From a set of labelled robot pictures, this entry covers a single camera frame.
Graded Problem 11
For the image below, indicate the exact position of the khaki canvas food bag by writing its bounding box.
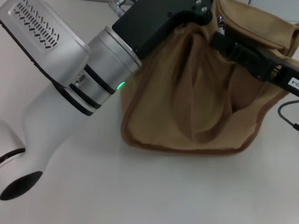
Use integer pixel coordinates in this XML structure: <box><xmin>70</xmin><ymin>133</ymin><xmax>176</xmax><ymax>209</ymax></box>
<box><xmin>119</xmin><ymin>0</ymin><xmax>299</xmax><ymax>167</ymax></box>

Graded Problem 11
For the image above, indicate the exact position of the silver metal zipper pull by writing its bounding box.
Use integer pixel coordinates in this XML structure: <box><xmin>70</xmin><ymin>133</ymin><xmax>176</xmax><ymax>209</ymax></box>
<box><xmin>215</xmin><ymin>14</ymin><xmax>228</xmax><ymax>37</ymax></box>

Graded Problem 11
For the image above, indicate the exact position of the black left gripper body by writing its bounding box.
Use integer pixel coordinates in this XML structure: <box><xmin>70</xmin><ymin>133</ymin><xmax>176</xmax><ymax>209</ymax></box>
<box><xmin>109</xmin><ymin>0</ymin><xmax>215</xmax><ymax>66</ymax></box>

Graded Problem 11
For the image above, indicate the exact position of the silver perforated left camera box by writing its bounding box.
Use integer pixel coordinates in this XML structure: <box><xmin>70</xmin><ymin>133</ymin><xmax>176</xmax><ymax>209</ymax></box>
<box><xmin>0</xmin><ymin>0</ymin><xmax>97</xmax><ymax>90</ymax></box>

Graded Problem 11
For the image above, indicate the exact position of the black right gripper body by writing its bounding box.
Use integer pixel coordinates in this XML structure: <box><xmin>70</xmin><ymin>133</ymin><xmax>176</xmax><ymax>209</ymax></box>
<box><xmin>257</xmin><ymin>50</ymin><xmax>299</xmax><ymax>99</ymax></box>

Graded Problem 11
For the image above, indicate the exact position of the left gripper cable with plug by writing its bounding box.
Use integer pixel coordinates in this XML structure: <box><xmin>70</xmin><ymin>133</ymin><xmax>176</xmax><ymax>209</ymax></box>
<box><xmin>107</xmin><ymin>0</ymin><xmax>137</xmax><ymax>18</ymax></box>

